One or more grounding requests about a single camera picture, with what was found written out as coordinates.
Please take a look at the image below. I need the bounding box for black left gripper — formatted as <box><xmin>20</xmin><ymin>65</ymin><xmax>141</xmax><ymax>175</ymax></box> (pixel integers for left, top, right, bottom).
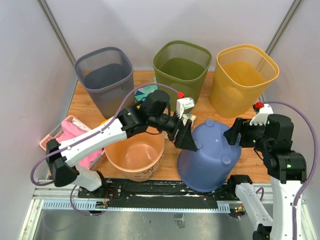
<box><xmin>150</xmin><ymin>110</ymin><xmax>199</xmax><ymax>152</ymax></box>

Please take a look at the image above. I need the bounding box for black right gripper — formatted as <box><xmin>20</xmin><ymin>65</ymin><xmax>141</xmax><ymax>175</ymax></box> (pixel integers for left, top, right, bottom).
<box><xmin>224</xmin><ymin>116</ymin><xmax>271</xmax><ymax>152</ymax></box>

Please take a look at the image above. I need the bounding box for blue plastic bucket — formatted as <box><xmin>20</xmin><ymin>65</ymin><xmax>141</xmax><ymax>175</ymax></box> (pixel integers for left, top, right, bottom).
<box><xmin>177</xmin><ymin>119</ymin><xmax>242</xmax><ymax>193</ymax></box>

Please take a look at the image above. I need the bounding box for peach capybara plastic bucket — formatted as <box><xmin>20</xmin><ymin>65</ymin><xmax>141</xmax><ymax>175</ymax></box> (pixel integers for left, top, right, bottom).
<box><xmin>105</xmin><ymin>127</ymin><xmax>165</xmax><ymax>182</ymax></box>

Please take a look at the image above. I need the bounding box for green slatted waste basket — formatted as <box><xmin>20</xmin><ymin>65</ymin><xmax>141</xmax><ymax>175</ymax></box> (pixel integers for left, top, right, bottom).
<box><xmin>153</xmin><ymin>40</ymin><xmax>212</xmax><ymax>102</ymax></box>

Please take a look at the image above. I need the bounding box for grey slatted waste basket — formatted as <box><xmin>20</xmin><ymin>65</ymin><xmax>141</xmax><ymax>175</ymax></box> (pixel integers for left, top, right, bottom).
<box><xmin>74</xmin><ymin>46</ymin><xmax>134</xmax><ymax>119</ymax></box>

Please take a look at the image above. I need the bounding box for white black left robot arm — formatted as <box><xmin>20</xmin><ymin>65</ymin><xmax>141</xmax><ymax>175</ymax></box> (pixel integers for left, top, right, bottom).
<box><xmin>46</xmin><ymin>90</ymin><xmax>197</xmax><ymax>198</ymax></box>

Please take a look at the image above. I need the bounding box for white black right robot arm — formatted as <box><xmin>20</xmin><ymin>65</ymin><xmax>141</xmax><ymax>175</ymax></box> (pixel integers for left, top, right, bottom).
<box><xmin>223</xmin><ymin>114</ymin><xmax>307</xmax><ymax>240</ymax></box>

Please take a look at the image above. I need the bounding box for white cartoon print cloth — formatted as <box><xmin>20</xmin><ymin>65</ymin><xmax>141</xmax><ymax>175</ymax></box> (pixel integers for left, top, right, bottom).
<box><xmin>163</xmin><ymin>112</ymin><xmax>197</xmax><ymax>141</ymax></box>

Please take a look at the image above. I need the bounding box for teal white patterned cloth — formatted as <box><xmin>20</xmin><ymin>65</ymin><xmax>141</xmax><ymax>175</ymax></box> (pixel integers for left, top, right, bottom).
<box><xmin>134</xmin><ymin>85</ymin><xmax>158</xmax><ymax>102</ymax></box>

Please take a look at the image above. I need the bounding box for yellow slatted waste basket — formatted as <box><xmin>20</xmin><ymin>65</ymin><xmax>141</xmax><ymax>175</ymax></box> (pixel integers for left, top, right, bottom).
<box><xmin>209</xmin><ymin>44</ymin><xmax>280</xmax><ymax>119</ymax></box>

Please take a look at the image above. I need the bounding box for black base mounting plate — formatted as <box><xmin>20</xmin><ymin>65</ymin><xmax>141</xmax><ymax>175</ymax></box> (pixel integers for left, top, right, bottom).
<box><xmin>77</xmin><ymin>178</ymin><xmax>239</xmax><ymax>213</ymax></box>

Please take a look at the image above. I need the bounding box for pink cloth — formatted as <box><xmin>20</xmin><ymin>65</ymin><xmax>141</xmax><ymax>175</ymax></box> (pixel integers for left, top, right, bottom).
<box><xmin>57</xmin><ymin>120</ymin><xmax>103</xmax><ymax>169</ymax></box>

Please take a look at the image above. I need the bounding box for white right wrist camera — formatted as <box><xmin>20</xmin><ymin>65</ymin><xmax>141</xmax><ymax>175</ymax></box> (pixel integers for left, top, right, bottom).
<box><xmin>249</xmin><ymin>101</ymin><xmax>274</xmax><ymax>126</ymax></box>

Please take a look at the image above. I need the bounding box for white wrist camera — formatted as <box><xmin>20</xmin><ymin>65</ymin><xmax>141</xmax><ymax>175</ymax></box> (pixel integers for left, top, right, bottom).
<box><xmin>249</xmin><ymin>101</ymin><xmax>274</xmax><ymax>126</ymax></box>
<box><xmin>176</xmin><ymin>97</ymin><xmax>196</xmax><ymax>119</ymax></box>

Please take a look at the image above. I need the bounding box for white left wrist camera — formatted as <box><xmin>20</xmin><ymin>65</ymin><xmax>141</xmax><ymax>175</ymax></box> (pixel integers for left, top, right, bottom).
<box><xmin>176</xmin><ymin>97</ymin><xmax>196</xmax><ymax>119</ymax></box>

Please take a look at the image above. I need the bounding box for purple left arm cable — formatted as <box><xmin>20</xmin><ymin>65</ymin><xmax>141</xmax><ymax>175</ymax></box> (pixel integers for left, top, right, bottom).
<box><xmin>30</xmin><ymin>83</ymin><xmax>185</xmax><ymax>186</ymax></box>

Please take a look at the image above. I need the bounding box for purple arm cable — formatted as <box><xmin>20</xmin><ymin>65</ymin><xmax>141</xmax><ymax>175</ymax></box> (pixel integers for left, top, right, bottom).
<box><xmin>30</xmin><ymin>83</ymin><xmax>185</xmax><ymax>186</ymax></box>
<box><xmin>254</xmin><ymin>100</ymin><xmax>317</xmax><ymax>240</ymax></box>

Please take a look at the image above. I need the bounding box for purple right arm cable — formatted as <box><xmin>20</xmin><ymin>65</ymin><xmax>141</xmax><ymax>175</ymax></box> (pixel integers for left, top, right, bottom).
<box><xmin>254</xmin><ymin>100</ymin><xmax>317</xmax><ymax>240</ymax></box>

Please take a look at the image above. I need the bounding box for aluminium frame rail right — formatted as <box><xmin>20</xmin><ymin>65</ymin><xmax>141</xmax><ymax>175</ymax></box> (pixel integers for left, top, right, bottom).
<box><xmin>257</xmin><ymin>0</ymin><xmax>305</xmax><ymax>104</ymax></box>

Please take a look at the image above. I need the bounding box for aluminium frame rail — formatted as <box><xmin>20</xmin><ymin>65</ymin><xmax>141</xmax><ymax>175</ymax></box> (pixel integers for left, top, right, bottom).
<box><xmin>36</xmin><ymin>0</ymin><xmax>77</xmax><ymax>68</ymax></box>
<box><xmin>257</xmin><ymin>0</ymin><xmax>305</xmax><ymax>104</ymax></box>

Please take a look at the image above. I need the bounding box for aluminium frame rail left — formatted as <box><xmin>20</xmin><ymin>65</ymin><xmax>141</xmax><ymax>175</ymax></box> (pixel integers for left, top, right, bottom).
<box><xmin>36</xmin><ymin>0</ymin><xmax>77</xmax><ymax>68</ymax></box>

